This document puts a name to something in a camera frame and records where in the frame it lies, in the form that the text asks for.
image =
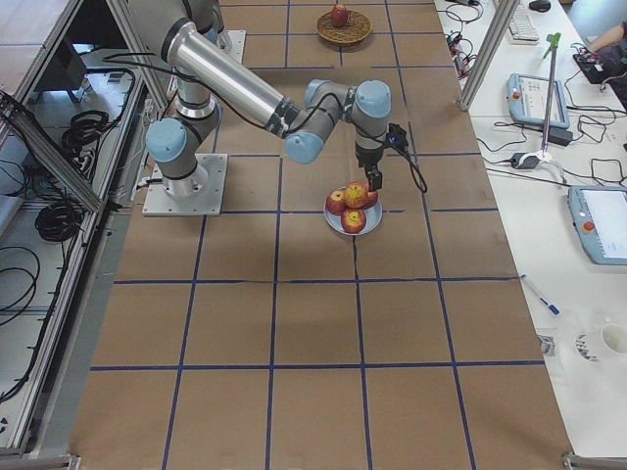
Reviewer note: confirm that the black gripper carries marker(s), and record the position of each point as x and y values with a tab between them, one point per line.
368	160

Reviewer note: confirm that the red yellow striped apple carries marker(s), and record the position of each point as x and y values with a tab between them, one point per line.
355	195

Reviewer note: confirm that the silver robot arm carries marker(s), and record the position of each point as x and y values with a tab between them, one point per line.
185	34

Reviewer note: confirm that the red apple on plate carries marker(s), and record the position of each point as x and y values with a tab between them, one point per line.
371	199
353	221
335	202

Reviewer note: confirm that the light blue plate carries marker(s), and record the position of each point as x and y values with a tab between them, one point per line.
373	215

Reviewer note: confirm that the round wicker basket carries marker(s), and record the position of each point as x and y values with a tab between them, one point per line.
354	31

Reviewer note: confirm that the dark red apple in basket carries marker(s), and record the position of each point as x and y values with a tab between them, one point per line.
339	15

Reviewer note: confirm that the far teach pendant tablet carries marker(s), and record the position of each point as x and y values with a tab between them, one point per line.
527	101

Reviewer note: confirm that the teach pendant tablet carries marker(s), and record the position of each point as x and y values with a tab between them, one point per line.
599	219
527	101

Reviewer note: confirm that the white computer keyboard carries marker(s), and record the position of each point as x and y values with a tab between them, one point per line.
522	30

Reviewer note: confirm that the blue white pen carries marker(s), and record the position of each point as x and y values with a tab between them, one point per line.
549	305

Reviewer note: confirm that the green-tipped reacher grabber stick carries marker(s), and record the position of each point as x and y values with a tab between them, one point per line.
543	154

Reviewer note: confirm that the near teach pendant tablet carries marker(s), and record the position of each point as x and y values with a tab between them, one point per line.
599	219

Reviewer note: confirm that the black computer mouse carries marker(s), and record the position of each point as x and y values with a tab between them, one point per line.
540	6

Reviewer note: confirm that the white tape roll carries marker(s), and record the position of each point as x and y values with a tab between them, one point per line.
604	343

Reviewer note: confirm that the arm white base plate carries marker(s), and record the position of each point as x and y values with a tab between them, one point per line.
232	43
201	193

